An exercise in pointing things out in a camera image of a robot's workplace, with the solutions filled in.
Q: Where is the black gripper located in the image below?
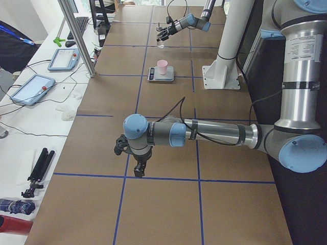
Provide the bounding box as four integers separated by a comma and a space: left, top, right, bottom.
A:
114, 134, 152, 178
156, 21, 178, 42

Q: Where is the clear glass sauce bottle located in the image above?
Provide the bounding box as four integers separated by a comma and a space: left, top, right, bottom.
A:
156, 23, 165, 48

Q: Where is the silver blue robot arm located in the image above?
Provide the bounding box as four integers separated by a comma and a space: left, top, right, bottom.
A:
156, 0, 216, 42
114, 1, 326, 178

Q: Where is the silver digital kitchen scale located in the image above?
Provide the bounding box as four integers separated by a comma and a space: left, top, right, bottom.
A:
147, 66, 175, 82

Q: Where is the crumpled white tissue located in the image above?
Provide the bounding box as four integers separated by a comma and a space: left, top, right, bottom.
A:
55, 105, 77, 121

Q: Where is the black computer keyboard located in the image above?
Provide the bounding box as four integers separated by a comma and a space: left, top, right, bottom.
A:
67, 16, 89, 40

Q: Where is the black folded tripod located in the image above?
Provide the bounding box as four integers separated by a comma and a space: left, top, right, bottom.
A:
21, 148, 55, 198

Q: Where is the black computer mouse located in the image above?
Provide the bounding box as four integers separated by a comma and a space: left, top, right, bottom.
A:
65, 40, 76, 47

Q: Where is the green plastic clamp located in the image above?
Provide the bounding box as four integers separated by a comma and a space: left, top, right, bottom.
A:
53, 37, 66, 47

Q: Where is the far blue teach pendant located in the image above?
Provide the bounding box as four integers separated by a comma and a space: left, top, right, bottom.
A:
48, 48, 80, 71

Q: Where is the blue teach pendant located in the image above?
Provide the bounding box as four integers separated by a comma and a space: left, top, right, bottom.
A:
48, 48, 80, 71
10, 74, 56, 106

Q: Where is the near blue teach pendant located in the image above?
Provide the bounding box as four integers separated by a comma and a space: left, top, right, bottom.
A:
10, 74, 56, 106

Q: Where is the red cylinder bottle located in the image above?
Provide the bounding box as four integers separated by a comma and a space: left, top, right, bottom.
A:
1, 215, 33, 235

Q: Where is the seated person black shirt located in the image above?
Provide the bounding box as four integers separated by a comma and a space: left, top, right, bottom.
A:
1, 21, 40, 73

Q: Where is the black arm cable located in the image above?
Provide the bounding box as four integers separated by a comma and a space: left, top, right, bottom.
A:
166, 0, 191, 25
155, 86, 283, 146

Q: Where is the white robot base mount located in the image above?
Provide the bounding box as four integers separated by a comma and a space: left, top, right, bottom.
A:
202, 0, 254, 90

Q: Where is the aluminium frame post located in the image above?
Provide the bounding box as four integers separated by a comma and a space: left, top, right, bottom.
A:
58, 0, 96, 78

